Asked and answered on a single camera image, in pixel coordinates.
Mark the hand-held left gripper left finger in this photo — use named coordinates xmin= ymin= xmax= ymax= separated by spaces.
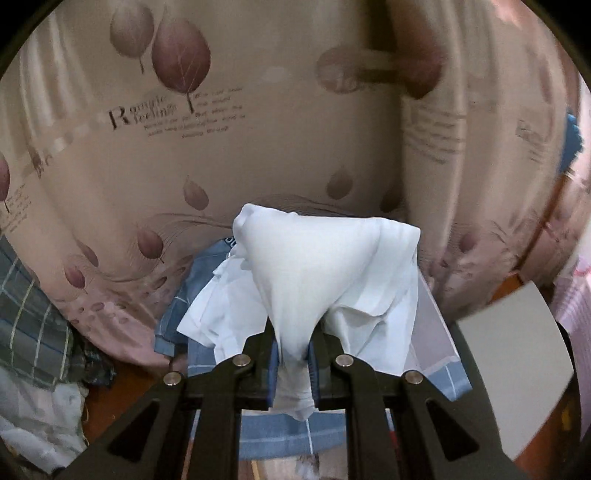
xmin=55 ymin=323 xmax=279 ymax=480

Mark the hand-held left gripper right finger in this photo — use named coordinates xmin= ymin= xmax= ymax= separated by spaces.
xmin=308 ymin=329 xmax=525 ymax=480

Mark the white underwear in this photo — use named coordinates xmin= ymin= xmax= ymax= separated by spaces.
xmin=231 ymin=203 xmax=422 ymax=422

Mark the blue checked cloth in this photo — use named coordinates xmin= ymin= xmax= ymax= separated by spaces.
xmin=154 ymin=295 xmax=472 ymax=460

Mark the white folded garment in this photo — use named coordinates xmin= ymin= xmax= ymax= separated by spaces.
xmin=177 ymin=256 xmax=278 ymax=363

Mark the dark green mat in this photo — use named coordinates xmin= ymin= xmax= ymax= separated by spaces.
xmin=450 ymin=318 xmax=591 ymax=462

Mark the white round tabletop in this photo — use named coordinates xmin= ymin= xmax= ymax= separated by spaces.
xmin=455 ymin=281 xmax=575 ymax=462

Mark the white crumpled fabric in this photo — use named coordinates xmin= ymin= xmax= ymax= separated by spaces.
xmin=0 ymin=369 xmax=88 ymax=476

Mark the grey plaid cloth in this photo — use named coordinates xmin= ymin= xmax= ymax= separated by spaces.
xmin=0 ymin=235 xmax=112 ymax=388

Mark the leaf print curtain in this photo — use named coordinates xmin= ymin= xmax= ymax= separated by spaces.
xmin=0 ymin=0 xmax=591 ymax=370

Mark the pink striped cloth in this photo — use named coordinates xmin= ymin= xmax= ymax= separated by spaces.
xmin=551 ymin=258 xmax=591 ymax=337

